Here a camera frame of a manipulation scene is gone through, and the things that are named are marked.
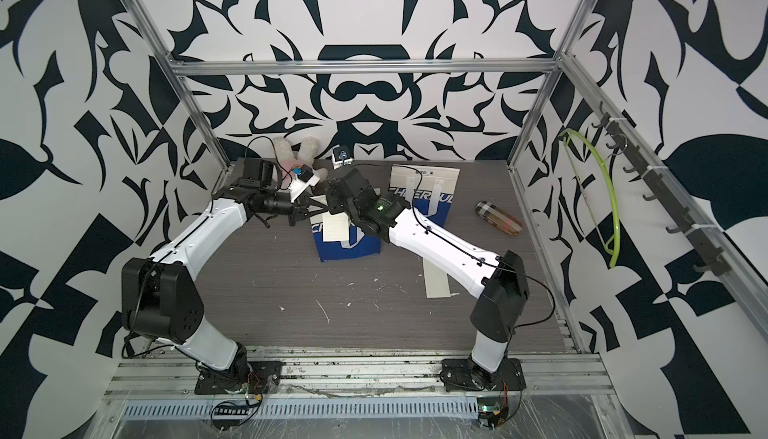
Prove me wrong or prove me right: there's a white paper receipt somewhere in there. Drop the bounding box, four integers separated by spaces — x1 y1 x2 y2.
321 212 350 242
423 259 451 299

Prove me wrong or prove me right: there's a blue white paper bag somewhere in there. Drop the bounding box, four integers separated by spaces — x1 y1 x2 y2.
309 196 381 262
389 164 460 226

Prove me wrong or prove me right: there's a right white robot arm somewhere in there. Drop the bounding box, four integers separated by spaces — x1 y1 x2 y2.
325 166 529 374

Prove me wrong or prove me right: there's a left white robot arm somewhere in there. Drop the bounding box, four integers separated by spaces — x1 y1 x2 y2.
121 158 327 383

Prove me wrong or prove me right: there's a white pink plush bunny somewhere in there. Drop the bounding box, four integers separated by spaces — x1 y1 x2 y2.
273 137 328 181

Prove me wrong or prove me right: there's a black connector strip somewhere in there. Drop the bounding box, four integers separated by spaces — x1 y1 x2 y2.
209 401 261 431

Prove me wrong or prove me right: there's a green lit circuit board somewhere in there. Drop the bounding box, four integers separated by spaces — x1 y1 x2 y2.
477 398 509 429

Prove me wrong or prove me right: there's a green clothes hanger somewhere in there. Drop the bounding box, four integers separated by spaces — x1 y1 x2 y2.
559 129 622 269

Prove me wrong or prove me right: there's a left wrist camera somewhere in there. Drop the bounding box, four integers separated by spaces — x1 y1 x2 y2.
288 165 320 203

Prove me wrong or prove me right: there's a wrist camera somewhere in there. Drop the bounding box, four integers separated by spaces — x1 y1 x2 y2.
288 165 320 203
331 145 353 169

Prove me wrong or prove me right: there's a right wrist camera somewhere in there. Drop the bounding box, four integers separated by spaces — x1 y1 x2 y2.
331 145 353 169

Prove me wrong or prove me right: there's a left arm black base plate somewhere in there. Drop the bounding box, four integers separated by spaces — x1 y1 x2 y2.
194 361 285 395

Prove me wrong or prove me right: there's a slotted grey cable duct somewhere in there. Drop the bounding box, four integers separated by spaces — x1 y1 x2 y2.
122 397 478 420

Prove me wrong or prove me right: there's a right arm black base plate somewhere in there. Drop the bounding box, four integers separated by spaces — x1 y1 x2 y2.
439 358 527 392

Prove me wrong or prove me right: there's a black wall hook rack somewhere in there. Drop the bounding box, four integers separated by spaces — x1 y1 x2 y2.
594 102 734 277

